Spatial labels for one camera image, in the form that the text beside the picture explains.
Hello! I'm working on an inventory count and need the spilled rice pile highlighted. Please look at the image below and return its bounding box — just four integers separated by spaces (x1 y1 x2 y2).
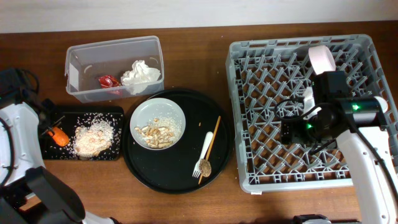
61 112 124 161

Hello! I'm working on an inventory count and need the clear plastic waste bin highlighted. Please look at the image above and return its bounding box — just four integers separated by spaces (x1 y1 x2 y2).
65 35 164 103

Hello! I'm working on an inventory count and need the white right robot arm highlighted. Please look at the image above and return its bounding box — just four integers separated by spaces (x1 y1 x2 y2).
274 97 397 223

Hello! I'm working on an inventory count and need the brown cookie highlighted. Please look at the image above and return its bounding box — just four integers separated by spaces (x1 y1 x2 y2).
199 159 211 177

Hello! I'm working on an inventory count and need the orange carrot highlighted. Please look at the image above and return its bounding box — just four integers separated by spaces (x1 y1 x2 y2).
47 127 70 147

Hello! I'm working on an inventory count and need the grey dishwasher rack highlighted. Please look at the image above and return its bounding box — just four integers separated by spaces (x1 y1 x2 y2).
226 34 397 194

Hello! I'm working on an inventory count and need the wooden chopstick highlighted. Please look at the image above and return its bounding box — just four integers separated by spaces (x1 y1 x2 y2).
198 116 221 185

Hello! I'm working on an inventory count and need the round black serving tray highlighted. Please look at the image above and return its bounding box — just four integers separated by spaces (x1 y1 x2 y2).
121 89 233 194

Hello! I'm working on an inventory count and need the white tissue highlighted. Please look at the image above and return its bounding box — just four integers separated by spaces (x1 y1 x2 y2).
121 60 161 95

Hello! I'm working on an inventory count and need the grey plate with food scraps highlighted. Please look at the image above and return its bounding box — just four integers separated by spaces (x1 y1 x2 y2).
129 98 186 150

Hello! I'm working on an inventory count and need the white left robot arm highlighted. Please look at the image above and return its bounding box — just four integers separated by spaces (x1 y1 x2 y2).
1 87 117 223

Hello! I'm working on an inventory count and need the pink bowl with rice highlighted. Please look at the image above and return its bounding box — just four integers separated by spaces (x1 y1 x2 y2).
308 45 336 75

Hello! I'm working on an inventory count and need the white cup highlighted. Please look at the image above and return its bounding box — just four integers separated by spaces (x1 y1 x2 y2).
374 96 389 113

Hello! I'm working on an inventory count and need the red snack wrapper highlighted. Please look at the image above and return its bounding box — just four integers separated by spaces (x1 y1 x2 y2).
98 75 121 88

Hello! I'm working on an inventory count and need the white plastic fork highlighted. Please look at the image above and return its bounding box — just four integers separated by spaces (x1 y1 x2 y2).
192 131 213 178

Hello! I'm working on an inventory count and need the black rectangular tray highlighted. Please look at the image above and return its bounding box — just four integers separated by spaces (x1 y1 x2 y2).
39 106 124 161

